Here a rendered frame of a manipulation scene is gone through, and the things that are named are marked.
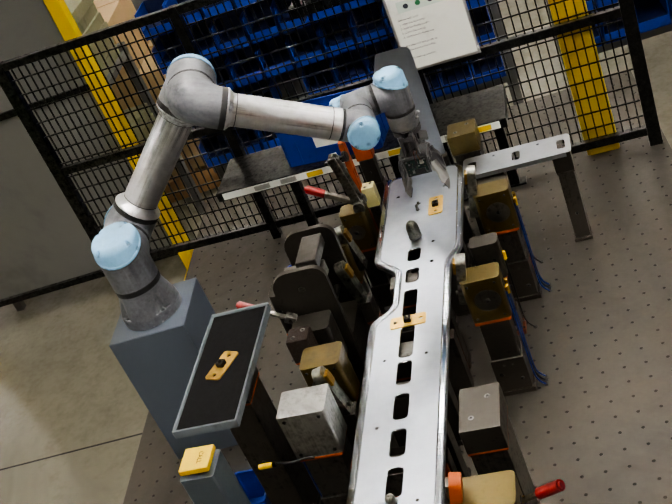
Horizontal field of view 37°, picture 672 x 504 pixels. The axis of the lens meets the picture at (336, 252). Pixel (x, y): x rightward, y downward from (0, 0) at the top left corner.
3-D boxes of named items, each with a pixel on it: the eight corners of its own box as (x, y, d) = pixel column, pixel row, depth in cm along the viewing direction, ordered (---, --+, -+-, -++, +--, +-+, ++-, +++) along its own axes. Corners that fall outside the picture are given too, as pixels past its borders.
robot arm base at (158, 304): (119, 337, 245) (100, 305, 240) (132, 300, 258) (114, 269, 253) (176, 321, 242) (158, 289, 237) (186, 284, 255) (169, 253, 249)
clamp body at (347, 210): (405, 316, 281) (363, 212, 263) (372, 323, 284) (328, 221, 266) (406, 301, 286) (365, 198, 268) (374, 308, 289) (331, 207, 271)
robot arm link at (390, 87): (365, 72, 243) (399, 59, 243) (380, 111, 249) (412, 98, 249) (370, 84, 237) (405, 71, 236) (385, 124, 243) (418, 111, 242)
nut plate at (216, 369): (219, 380, 205) (216, 376, 205) (204, 379, 207) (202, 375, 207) (239, 352, 211) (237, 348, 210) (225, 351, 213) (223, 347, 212)
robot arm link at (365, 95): (331, 112, 236) (375, 95, 235) (325, 95, 245) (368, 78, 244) (342, 141, 240) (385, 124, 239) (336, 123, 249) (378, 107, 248)
